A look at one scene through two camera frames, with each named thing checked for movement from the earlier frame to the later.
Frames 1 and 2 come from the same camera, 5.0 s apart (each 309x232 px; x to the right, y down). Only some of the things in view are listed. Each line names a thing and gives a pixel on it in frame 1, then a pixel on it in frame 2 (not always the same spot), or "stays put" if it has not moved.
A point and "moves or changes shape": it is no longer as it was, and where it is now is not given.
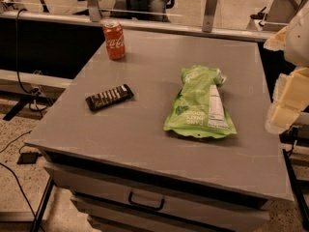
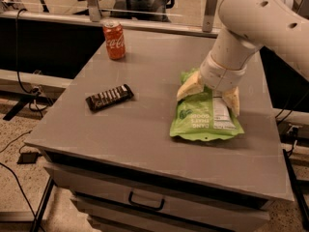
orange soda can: (115, 40) stays put
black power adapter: (28, 158) stays put
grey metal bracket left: (92, 3) stays put
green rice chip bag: (199, 108) moves or changes shape
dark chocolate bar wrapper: (109, 97) stays put
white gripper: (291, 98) -> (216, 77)
